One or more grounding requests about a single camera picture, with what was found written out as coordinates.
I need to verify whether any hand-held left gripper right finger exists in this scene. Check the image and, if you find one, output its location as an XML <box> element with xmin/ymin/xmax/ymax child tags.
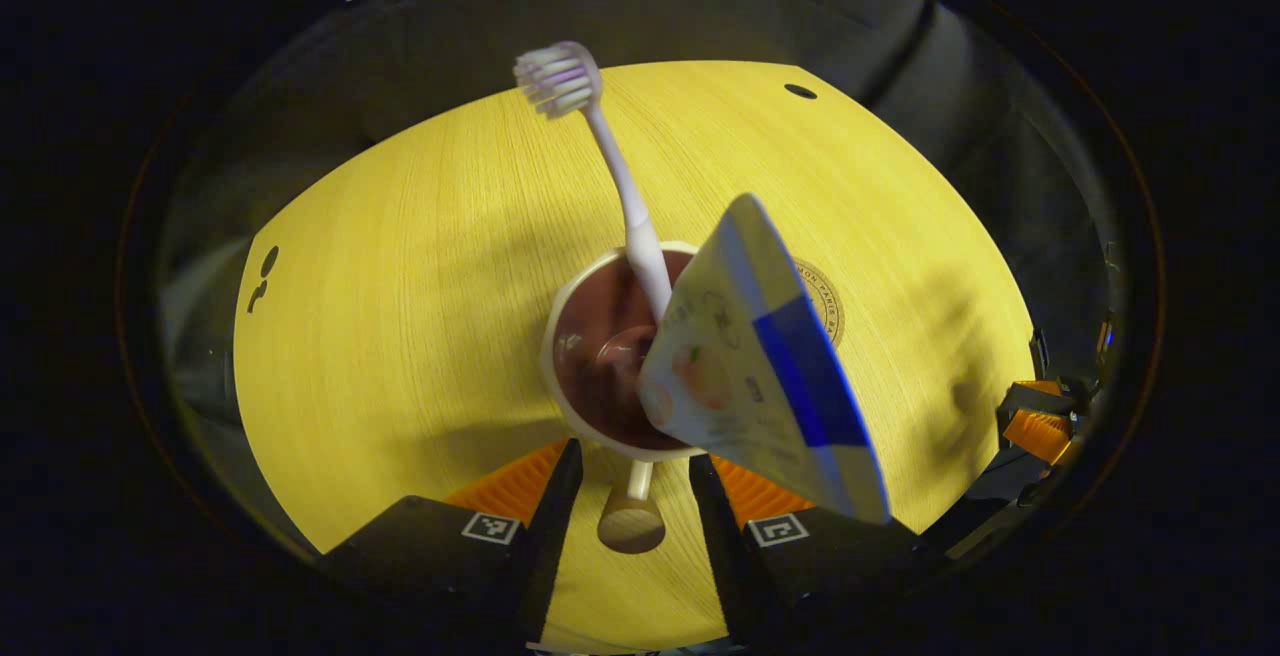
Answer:
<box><xmin>688</xmin><ymin>453</ymin><xmax>931</xmax><ymax>647</ymax></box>

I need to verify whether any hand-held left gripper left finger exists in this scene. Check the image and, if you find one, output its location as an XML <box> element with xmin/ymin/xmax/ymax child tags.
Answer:
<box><xmin>320</xmin><ymin>438</ymin><xmax>585</xmax><ymax>647</ymax></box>

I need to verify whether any cream cup with brown inside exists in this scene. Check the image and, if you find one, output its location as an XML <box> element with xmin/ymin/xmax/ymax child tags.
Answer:
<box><xmin>540</xmin><ymin>241</ymin><xmax>721</xmax><ymax>554</ymax></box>

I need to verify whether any white toothpaste tube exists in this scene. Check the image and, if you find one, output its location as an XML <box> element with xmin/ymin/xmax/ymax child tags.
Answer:
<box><xmin>637</xmin><ymin>193</ymin><xmax>891</xmax><ymax>525</ymax></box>

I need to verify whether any white toothbrush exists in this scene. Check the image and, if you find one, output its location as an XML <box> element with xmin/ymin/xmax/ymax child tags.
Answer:
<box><xmin>514</xmin><ymin>41</ymin><xmax>674</xmax><ymax>324</ymax></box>

